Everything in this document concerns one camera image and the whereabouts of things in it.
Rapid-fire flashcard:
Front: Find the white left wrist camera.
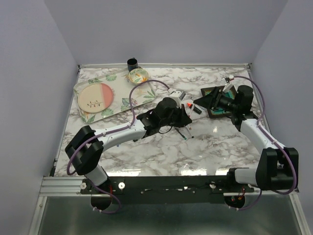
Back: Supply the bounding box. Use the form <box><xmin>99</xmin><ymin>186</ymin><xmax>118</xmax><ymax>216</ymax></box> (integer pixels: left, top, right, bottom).
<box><xmin>168</xmin><ymin>89</ymin><xmax>186</xmax><ymax>106</ymax></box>

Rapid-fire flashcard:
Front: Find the aluminium frame rail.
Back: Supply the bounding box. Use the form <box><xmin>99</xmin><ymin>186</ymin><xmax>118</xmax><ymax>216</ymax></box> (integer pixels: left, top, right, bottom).
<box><xmin>39</xmin><ymin>177</ymin><xmax>84</xmax><ymax>197</ymax></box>

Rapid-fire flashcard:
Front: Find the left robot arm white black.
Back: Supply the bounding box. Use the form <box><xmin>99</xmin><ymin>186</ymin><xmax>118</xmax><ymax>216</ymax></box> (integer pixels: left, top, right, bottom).
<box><xmin>65</xmin><ymin>97</ymin><xmax>192</xmax><ymax>193</ymax></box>

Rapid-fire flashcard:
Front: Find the black orange highlighter body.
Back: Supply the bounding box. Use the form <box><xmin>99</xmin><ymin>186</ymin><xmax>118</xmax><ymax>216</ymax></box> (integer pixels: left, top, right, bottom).
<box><xmin>187</xmin><ymin>103</ymin><xmax>202</xmax><ymax>114</ymax></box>

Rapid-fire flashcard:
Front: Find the pink cap white marker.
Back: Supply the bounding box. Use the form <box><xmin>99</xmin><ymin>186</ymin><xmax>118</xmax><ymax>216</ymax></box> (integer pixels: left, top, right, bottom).
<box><xmin>185</xmin><ymin>126</ymin><xmax>194</xmax><ymax>138</ymax></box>

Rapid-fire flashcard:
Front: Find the floral leaf pattern tray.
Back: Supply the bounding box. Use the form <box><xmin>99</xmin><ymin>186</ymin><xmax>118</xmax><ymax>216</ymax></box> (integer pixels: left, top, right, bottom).
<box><xmin>73</xmin><ymin>68</ymin><xmax>156</xmax><ymax>124</ymax></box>

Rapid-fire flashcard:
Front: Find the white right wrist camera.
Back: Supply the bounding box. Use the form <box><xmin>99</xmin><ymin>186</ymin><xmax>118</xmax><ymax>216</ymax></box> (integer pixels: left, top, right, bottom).
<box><xmin>223</xmin><ymin>75</ymin><xmax>234</xmax><ymax>93</ymax></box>

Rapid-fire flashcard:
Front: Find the green fineliner pen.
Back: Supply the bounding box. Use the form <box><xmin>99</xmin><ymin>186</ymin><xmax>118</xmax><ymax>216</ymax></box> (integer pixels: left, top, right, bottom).
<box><xmin>175</xmin><ymin>128</ymin><xmax>187</xmax><ymax>140</ymax></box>

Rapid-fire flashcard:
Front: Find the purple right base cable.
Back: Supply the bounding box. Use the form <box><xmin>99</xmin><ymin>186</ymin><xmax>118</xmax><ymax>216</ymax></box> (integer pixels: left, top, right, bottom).
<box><xmin>228</xmin><ymin>188</ymin><xmax>263</xmax><ymax>212</ymax></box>

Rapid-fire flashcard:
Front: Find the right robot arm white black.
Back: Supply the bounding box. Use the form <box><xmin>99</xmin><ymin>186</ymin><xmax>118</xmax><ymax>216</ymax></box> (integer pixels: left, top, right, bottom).
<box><xmin>194</xmin><ymin>85</ymin><xmax>299</xmax><ymax>194</ymax></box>

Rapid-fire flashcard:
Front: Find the black teal square plate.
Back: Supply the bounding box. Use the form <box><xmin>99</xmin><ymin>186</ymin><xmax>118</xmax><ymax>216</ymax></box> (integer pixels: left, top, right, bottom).
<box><xmin>201</xmin><ymin>87</ymin><xmax>236</xmax><ymax>119</ymax></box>

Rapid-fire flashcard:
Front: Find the floral small bowl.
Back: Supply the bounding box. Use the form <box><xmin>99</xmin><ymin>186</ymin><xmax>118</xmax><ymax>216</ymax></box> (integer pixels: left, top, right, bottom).
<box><xmin>128</xmin><ymin>68</ymin><xmax>150</xmax><ymax>85</ymax></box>

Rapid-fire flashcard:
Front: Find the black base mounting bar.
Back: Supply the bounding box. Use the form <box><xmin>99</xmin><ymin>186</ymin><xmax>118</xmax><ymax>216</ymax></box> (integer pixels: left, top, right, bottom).
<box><xmin>82</xmin><ymin>175</ymin><xmax>255</xmax><ymax>205</ymax></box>

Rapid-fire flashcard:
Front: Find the dark blue mug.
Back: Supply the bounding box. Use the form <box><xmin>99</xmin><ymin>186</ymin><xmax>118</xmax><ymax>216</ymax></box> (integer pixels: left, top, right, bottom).
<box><xmin>127</xmin><ymin>58</ymin><xmax>138</xmax><ymax>72</ymax></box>

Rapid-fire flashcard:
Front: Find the pink cream round plate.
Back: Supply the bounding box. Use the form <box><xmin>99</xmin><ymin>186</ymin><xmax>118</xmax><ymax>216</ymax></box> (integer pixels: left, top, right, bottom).
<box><xmin>77</xmin><ymin>83</ymin><xmax>114</xmax><ymax>113</ymax></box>

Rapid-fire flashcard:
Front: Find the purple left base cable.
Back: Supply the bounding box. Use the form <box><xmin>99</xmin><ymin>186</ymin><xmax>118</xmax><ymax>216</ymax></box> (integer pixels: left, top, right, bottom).
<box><xmin>85</xmin><ymin>176</ymin><xmax>123</xmax><ymax>214</ymax></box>

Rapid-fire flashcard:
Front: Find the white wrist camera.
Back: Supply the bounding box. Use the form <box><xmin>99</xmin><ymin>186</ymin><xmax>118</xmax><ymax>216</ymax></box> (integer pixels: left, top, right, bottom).
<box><xmin>223</xmin><ymin>75</ymin><xmax>234</xmax><ymax>93</ymax></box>
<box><xmin>168</xmin><ymin>89</ymin><xmax>186</xmax><ymax>106</ymax></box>

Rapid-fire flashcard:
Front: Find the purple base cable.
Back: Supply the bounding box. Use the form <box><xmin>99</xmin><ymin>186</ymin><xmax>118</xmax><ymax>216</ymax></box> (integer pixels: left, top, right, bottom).
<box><xmin>85</xmin><ymin>176</ymin><xmax>123</xmax><ymax>214</ymax></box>
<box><xmin>228</xmin><ymin>188</ymin><xmax>263</xmax><ymax>212</ymax></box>

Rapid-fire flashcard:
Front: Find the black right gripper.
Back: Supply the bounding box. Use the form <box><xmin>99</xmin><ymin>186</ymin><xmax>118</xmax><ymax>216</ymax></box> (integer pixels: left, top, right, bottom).
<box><xmin>193</xmin><ymin>86</ymin><xmax>239</xmax><ymax>113</ymax></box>

